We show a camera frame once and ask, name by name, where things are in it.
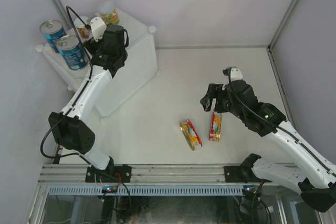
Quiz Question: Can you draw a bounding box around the pink portrait labelled can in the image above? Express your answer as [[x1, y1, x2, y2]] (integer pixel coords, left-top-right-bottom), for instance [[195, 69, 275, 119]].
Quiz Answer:
[[74, 16, 91, 39]]

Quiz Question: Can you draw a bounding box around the red sardine tin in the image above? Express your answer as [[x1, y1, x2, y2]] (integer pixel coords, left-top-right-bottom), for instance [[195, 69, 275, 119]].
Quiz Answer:
[[209, 112, 222, 142], [180, 120, 203, 151]]

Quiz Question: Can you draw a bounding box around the dark blue tall can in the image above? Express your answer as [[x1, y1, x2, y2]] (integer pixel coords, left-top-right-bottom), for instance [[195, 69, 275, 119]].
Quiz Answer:
[[56, 35, 88, 71]]

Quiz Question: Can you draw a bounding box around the green can with plastic lid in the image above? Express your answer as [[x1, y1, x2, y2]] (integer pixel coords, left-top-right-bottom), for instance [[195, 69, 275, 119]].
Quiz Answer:
[[98, 1, 120, 25]]

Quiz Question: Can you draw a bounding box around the light blue labelled can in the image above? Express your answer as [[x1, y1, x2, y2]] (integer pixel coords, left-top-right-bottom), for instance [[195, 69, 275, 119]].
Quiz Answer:
[[39, 19, 67, 53]]

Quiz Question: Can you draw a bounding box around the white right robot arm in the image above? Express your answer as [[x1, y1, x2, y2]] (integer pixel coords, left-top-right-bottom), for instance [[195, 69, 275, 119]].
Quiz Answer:
[[200, 80, 335, 212]]

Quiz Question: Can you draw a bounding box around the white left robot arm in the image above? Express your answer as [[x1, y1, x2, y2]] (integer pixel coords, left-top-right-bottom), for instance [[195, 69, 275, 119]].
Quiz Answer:
[[48, 24, 129, 182]]

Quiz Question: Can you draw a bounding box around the white plastic cube cabinet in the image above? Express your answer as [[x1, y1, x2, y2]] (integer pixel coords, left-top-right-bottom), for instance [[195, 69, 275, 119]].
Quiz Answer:
[[36, 8, 158, 118]]

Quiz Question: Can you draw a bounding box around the right controller circuit board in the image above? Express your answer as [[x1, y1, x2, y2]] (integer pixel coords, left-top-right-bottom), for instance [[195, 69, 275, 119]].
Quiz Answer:
[[243, 185, 259, 195]]

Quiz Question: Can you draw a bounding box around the controller circuit board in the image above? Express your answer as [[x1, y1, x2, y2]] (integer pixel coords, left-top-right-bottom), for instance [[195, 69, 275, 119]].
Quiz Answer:
[[243, 185, 259, 195], [102, 186, 118, 194]]

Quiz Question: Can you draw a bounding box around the left controller circuit board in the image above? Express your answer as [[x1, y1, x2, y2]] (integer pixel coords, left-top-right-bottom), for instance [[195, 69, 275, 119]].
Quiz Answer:
[[102, 186, 118, 194]]

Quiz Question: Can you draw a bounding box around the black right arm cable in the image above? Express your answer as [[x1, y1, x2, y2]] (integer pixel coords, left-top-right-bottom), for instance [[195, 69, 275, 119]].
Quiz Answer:
[[227, 67, 336, 183]]

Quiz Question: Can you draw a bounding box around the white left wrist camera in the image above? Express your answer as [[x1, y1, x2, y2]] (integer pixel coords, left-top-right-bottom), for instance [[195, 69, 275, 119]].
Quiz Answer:
[[88, 16, 107, 42]]

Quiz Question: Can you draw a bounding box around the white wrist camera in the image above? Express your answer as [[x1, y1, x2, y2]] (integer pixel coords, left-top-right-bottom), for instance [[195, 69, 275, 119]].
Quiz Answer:
[[88, 16, 107, 42], [223, 67, 243, 84]]

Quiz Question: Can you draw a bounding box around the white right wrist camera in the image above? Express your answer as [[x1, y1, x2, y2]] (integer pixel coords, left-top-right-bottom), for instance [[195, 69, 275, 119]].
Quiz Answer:
[[223, 67, 243, 84]]

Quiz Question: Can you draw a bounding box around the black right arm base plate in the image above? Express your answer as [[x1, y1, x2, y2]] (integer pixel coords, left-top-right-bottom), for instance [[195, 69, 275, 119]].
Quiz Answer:
[[224, 165, 253, 183]]

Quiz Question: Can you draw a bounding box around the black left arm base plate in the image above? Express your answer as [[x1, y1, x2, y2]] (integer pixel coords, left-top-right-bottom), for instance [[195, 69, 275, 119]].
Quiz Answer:
[[85, 165, 132, 183]]

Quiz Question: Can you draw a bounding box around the aluminium frame rail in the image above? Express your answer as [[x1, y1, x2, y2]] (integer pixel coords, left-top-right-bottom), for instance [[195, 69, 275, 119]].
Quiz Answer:
[[38, 163, 296, 186]]

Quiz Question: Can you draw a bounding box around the slotted grey cable duct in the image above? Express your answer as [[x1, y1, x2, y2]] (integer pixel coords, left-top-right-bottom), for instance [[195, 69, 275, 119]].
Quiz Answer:
[[48, 185, 243, 196]]

